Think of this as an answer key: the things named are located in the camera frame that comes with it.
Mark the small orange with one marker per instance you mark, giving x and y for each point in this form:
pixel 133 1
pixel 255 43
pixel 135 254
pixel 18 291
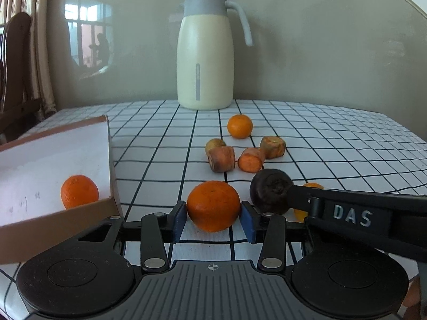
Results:
pixel 240 126
pixel 79 191

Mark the beige patterned curtain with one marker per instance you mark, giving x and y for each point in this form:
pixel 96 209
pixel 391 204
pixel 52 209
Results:
pixel 41 56

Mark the white cardboard box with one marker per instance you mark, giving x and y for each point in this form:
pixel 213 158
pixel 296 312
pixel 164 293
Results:
pixel 50 160

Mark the bright orange carrot piece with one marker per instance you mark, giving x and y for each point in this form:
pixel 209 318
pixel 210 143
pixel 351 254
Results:
pixel 251 160

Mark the yellowish orange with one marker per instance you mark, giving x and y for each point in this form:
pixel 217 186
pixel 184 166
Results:
pixel 312 185

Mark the large orange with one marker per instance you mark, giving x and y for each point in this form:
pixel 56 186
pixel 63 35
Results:
pixel 213 205

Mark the cream thermos jug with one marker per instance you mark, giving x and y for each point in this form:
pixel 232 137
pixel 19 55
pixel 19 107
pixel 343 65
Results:
pixel 205 56

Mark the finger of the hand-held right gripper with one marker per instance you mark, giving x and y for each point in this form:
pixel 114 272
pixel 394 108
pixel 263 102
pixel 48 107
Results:
pixel 300 198

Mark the person's right hand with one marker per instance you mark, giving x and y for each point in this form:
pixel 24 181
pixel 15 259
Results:
pixel 413 293

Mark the dark wooden sofa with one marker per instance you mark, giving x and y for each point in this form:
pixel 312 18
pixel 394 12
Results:
pixel 16 46

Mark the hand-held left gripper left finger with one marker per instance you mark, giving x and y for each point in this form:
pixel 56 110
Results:
pixel 180 222

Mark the dark purple beet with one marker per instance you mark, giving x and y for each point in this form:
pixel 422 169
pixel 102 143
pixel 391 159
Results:
pixel 271 191

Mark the brownish carrot piece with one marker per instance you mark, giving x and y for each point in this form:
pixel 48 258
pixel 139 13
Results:
pixel 273 146
pixel 222 158

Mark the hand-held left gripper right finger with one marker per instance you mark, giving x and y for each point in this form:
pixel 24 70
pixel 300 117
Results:
pixel 248 223

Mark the white grid tablecloth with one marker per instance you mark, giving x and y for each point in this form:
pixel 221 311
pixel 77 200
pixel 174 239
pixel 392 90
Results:
pixel 333 133

